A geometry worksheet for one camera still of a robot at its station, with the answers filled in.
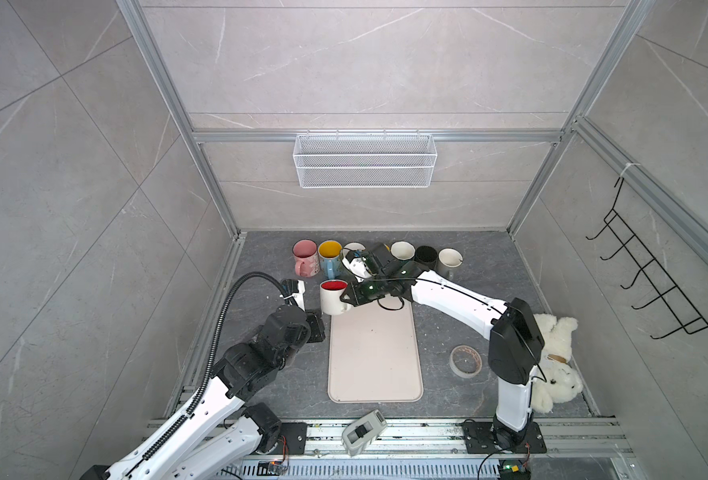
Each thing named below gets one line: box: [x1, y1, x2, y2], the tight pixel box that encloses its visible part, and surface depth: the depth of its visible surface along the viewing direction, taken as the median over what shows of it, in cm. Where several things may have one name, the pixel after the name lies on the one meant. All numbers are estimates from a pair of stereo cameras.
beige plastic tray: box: [328, 295, 424, 403], surface depth 88 cm
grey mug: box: [437, 247, 464, 280], surface depth 101 cm
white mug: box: [320, 279, 351, 316], surface depth 84 cm
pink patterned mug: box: [292, 238, 320, 277], surface depth 102 cm
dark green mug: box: [390, 240, 416, 262], surface depth 103 cm
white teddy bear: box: [531, 313, 584, 413], surface depth 79 cm
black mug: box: [414, 245, 438, 271], surface depth 103 cm
